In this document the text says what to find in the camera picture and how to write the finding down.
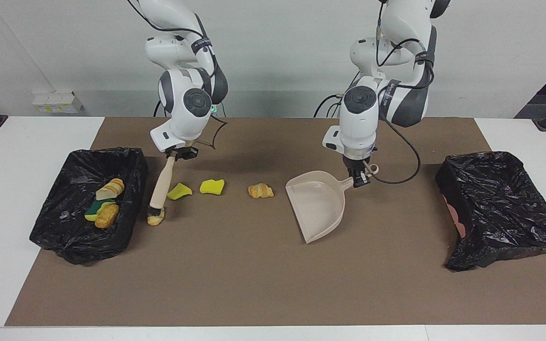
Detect beige hand brush black bristles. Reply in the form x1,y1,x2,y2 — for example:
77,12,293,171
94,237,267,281
148,155,177,216

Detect yellow sponge wedge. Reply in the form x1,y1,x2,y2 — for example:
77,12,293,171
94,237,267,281
167,182,193,201

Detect thick yellow sponge piece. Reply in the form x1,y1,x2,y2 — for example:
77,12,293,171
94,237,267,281
200,179,225,195

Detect beige plastic dustpan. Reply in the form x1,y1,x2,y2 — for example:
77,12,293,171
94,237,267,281
285,164,379,244

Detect pale bread chunk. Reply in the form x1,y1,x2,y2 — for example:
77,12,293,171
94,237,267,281
95,178,125,201

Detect brown corn cob bread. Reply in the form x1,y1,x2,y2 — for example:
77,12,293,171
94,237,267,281
94,204,120,229

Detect yellow sponge piece green backing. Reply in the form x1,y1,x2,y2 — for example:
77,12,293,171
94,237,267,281
84,199,117,222

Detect pink plastic bin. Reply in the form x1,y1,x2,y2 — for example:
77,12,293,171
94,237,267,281
445,195,466,239

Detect black trash bag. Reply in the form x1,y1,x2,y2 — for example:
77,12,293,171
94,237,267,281
29,147,149,265
435,151,546,272

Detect brown paper table mat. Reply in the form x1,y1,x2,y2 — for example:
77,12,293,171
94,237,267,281
5,117,546,326

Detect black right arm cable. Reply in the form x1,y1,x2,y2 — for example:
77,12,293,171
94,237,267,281
128,0,229,150

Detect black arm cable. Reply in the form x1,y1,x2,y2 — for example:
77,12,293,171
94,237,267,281
375,0,421,185
128,0,229,150

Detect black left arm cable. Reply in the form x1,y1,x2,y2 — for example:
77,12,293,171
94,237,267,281
375,0,421,185

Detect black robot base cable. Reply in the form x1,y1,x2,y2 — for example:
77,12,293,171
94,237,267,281
313,94,346,117

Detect white wall socket box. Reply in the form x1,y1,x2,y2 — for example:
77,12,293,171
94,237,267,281
33,91,84,114

